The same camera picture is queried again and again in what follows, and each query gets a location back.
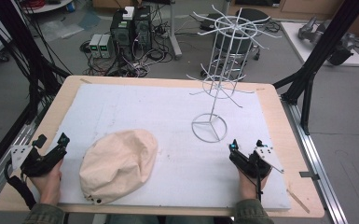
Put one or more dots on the person's left hand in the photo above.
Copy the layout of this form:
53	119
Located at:
49	186

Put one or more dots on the person's right hand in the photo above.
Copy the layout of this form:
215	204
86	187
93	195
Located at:
248	189

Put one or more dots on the grey metal table leg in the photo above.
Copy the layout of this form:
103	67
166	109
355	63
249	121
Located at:
174	34

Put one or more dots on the aluminium rail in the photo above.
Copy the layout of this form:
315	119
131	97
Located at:
3	171
317	161

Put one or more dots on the white floor platform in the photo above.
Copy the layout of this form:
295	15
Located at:
295	40

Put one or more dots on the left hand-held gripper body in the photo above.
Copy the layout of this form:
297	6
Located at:
28	161

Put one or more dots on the thin wooden stick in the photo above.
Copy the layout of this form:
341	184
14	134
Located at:
298	201

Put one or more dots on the white box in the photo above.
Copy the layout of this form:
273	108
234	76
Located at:
128	13

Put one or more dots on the clear plastic sheet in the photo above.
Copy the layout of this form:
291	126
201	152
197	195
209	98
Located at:
59	29

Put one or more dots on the black round stool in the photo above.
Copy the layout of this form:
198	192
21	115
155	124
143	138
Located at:
251	14

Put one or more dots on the white foam mat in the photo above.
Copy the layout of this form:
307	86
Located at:
174	165

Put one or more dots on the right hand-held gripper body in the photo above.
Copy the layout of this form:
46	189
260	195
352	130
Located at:
251	166

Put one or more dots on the black computer tower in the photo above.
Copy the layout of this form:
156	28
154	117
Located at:
143	29
121	35

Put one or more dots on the beige cloth hat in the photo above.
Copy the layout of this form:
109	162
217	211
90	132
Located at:
118	165

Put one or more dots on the grey power supply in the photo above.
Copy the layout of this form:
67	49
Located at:
94	45
106	45

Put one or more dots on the black metal frame post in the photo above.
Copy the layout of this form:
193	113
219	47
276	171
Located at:
9	25
323	46

